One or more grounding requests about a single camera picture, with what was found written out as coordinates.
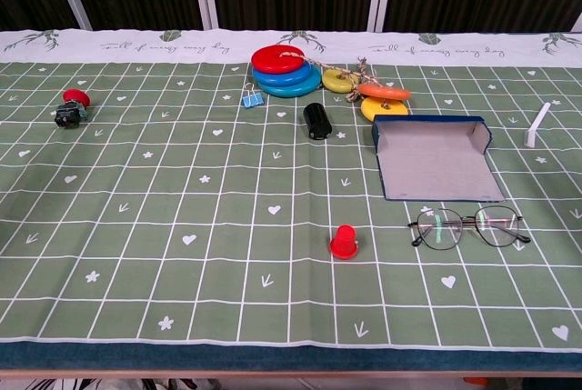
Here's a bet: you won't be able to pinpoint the olive yellow wooden ring disc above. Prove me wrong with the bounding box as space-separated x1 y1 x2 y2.
321 68 361 94

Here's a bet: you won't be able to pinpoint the orange wooden ring disc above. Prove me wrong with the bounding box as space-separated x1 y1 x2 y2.
357 83 412 102

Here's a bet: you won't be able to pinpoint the red emergency stop button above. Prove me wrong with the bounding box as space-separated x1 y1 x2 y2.
54 88 91 129

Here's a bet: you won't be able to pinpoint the blue floral glasses case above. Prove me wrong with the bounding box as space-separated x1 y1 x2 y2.
371 115 507 203

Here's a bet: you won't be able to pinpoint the thin-framed eyeglasses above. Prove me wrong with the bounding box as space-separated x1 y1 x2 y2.
407 205 532 252

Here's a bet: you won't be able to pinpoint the red wooden ring disc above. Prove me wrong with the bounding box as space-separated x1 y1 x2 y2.
250 45 306 75

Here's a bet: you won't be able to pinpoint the black plastic cylinder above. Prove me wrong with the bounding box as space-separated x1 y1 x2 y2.
303 102 333 142

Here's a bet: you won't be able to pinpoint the white bent plastic strip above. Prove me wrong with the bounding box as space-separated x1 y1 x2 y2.
523 101 552 149

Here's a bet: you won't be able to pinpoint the blue wooden ring disc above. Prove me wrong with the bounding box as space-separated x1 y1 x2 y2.
252 62 314 88

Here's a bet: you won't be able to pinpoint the striped twisted rope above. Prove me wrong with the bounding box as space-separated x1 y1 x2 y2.
279 51 401 109

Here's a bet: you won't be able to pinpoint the bright yellow wooden ring disc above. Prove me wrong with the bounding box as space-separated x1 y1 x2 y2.
360 96 410 123

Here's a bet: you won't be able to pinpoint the small red plastic cap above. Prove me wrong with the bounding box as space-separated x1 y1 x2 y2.
329 225 360 260

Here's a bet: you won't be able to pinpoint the green grid tablecloth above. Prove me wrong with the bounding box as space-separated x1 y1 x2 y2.
0 28 582 355

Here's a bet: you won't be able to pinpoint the blue binder clip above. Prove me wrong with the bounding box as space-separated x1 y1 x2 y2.
241 82 266 109

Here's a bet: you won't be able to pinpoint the teal wooden ring disc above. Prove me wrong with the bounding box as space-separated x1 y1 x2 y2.
257 66 322 99

